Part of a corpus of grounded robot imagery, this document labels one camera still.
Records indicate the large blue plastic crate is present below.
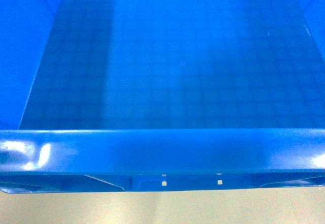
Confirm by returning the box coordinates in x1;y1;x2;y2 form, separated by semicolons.
1;0;324;194

